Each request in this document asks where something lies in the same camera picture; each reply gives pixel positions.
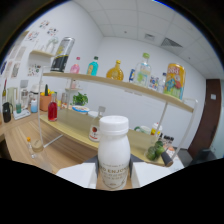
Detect black and yellow can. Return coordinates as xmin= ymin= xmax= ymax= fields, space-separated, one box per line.
xmin=49 ymin=36 xmax=76 ymax=73

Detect green potted plant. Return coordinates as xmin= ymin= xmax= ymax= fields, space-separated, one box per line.
xmin=72 ymin=92 xmax=90 ymax=107

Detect teal liquid bottle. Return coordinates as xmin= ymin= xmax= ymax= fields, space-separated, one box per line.
xmin=86 ymin=55 xmax=100 ymax=77

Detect green-capped clear bottle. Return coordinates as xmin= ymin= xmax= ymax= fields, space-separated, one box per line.
xmin=134 ymin=52 xmax=153 ymax=88

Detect white kitchen scale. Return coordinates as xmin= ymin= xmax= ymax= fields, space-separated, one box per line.
xmin=13 ymin=109 xmax=32 ymax=121

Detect yellow snack bag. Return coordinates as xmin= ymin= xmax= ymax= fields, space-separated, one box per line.
xmin=163 ymin=63 xmax=187 ymax=101

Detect blue rimmed plate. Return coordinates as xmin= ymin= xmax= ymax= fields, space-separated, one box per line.
xmin=71 ymin=105 xmax=91 ymax=115

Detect light blue cup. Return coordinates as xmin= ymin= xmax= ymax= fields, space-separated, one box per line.
xmin=29 ymin=99 xmax=39 ymax=114

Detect round yellow liquid bottle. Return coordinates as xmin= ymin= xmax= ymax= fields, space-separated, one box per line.
xmin=105 ymin=59 xmax=125 ymax=82

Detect red liquid glass bottle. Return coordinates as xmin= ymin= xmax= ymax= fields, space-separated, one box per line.
xmin=47 ymin=93 xmax=59 ymax=122

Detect jar of limes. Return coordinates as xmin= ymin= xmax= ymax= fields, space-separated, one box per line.
xmin=144 ymin=139 xmax=174 ymax=168

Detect brown door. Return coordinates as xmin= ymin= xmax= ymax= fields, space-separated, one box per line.
xmin=187 ymin=78 xmax=223 ymax=159

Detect white milk bottle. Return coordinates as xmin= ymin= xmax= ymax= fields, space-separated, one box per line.
xmin=97 ymin=115 xmax=132 ymax=190

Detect small clear bottle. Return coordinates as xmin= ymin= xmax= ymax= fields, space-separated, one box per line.
xmin=157 ymin=72 xmax=168 ymax=94

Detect two-tier wooden shelf rack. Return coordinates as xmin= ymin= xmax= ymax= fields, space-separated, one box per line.
xmin=36 ymin=71 xmax=198 ymax=168

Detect wooden wall shelf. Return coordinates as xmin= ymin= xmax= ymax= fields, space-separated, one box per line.
xmin=29 ymin=49 xmax=55 ymax=58

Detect pink liquid bottle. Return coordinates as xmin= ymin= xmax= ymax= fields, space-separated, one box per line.
xmin=69 ymin=56 xmax=82 ymax=75

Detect black chair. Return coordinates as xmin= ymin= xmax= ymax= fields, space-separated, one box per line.
xmin=188 ymin=148 xmax=218 ymax=167

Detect clear bottle with red label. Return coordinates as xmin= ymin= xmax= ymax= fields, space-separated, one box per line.
xmin=88 ymin=105 xmax=107 ymax=143

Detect black kettle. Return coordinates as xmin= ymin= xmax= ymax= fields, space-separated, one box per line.
xmin=1 ymin=101 xmax=14 ymax=124

